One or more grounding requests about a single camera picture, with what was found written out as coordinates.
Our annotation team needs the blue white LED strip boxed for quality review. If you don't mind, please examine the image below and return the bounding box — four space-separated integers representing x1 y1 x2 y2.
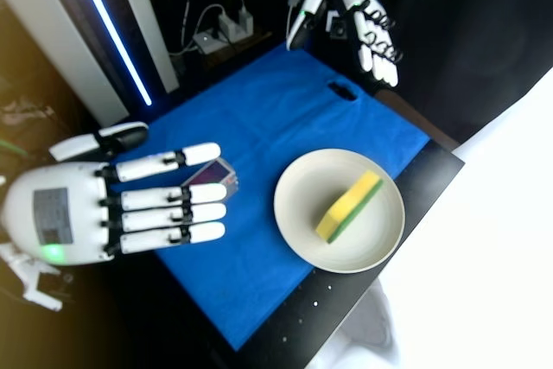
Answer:
74 0 154 107

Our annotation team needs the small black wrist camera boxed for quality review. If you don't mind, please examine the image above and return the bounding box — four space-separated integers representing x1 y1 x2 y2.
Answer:
326 10 348 41

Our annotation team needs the yellow green sponge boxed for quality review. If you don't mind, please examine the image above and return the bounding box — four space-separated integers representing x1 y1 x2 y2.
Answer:
315 169 385 245

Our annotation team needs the white power strip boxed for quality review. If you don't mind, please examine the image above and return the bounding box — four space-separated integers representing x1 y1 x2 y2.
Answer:
217 4 255 42

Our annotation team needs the white power adapter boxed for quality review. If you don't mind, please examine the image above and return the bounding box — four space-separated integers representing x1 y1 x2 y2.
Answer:
192 28 226 55

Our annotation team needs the small purple card box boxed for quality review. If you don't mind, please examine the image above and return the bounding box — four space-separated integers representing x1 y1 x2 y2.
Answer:
181 159 240 205

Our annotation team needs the white panel stand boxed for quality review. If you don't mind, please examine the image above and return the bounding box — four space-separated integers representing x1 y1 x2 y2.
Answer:
0 0 181 128

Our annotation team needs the blue cloth bag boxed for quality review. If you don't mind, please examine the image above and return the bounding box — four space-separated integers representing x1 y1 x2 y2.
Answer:
109 42 432 352

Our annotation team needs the grey white cloth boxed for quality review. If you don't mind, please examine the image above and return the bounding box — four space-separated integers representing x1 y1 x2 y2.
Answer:
309 277 404 369

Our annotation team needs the cream round plate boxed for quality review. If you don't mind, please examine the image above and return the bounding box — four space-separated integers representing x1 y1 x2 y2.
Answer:
273 148 406 275

